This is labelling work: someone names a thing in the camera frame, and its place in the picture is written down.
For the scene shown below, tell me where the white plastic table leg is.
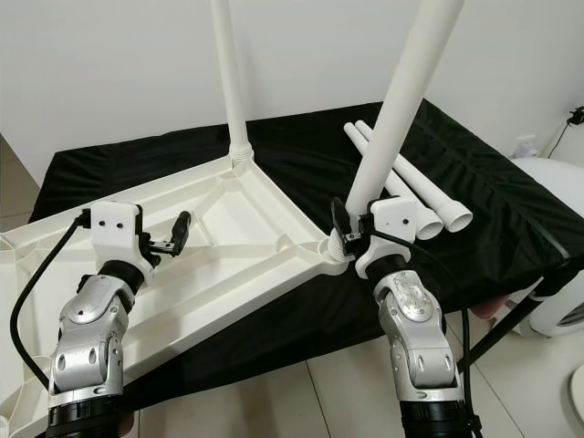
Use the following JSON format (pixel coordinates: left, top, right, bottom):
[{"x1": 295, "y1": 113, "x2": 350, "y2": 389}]
[
  {"x1": 327, "y1": 0, "x2": 467, "y2": 263},
  {"x1": 343, "y1": 123, "x2": 444, "y2": 242},
  {"x1": 355, "y1": 120, "x2": 475, "y2": 230},
  {"x1": 207, "y1": 0, "x2": 256, "y2": 165}
]

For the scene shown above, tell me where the pink plastic stool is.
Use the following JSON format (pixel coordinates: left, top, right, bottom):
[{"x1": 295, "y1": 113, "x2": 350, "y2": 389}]
[{"x1": 473, "y1": 304, "x2": 509, "y2": 322}]

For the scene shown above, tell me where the white dome appliance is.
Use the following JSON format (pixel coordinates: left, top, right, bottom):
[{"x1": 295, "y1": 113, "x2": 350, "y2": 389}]
[{"x1": 505, "y1": 154, "x2": 584, "y2": 340}]

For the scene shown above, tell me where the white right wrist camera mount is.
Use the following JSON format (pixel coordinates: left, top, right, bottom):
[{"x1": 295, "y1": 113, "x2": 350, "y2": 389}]
[{"x1": 353, "y1": 195, "x2": 422, "y2": 281}]

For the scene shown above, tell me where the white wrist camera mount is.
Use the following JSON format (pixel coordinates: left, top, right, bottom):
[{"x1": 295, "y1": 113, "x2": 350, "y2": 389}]
[
  {"x1": 353, "y1": 195, "x2": 422, "y2": 281},
  {"x1": 86, "y1": 202, "x2": 155, "y2": 274}
]

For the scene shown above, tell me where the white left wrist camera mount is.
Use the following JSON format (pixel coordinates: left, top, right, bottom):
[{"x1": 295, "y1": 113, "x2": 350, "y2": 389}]
[{"x1": 86, "y1": 202, "x2": 155, "y2": 274}]

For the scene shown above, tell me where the white wall socket plug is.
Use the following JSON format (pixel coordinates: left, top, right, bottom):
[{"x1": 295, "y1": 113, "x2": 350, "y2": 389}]
[{"x1": 515, "y1": 134, "x2": 539, "y2": 158}]

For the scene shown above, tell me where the white pedestal fan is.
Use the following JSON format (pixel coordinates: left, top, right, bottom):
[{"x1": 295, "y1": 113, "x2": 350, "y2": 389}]
[{"x1": 567, "y1": 363, "x2": 584, "y2": 432}]

